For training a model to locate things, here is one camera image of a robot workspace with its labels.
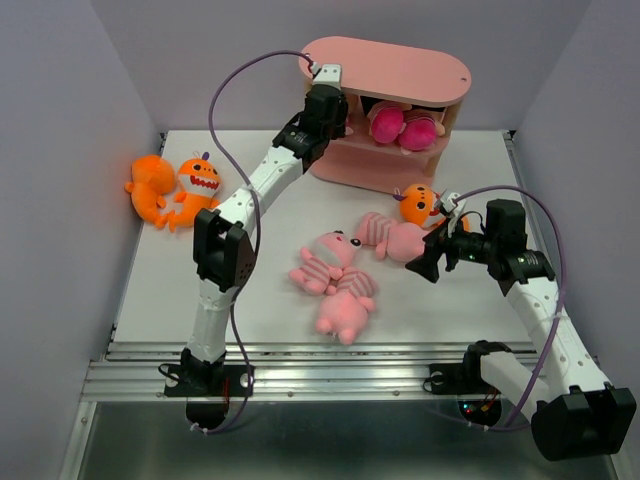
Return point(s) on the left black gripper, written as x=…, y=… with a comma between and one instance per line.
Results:
x=339, y=131

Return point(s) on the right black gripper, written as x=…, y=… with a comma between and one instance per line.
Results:
x=437, y=242

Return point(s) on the boy doll pink pants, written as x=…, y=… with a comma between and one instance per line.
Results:
x=352, y=104
x=386, y=118
x=421, y=129

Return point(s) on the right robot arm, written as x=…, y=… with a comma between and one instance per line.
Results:
x=573, y=409

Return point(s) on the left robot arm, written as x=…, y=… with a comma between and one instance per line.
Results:
x=224, y=254

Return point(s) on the pink three-tier shelf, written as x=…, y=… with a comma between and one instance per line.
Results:
x=428, y=79

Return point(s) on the pink striped plush upper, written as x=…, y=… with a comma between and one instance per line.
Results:
x=401, y=241

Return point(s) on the pink striped plush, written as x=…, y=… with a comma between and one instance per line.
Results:
x=344, y=312
x=401, y=241

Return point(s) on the orange shark plush right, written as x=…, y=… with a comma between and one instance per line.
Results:
x=417, y=207

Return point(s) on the orange shark plush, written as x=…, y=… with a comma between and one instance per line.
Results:
x=417, y=207
x=198, y=183

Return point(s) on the pink plush with face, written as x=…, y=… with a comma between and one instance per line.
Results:
x=324, y=262

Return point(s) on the pink striped plush lower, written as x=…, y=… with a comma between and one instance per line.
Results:
x=344, y=312

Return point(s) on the orange shark plush left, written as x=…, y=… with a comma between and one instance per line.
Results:
x=198, y=183

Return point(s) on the plain orange plush toy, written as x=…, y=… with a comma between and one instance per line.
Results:
x=152, y=178

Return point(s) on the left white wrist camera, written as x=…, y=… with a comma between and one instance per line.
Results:
x=327, y=75

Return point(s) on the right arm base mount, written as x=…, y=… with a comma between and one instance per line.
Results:
x=464, y=378

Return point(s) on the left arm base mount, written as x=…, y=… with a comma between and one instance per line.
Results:
x=216, y=400

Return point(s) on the aluminium rail frame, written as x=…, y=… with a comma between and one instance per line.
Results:
x=320, y=410

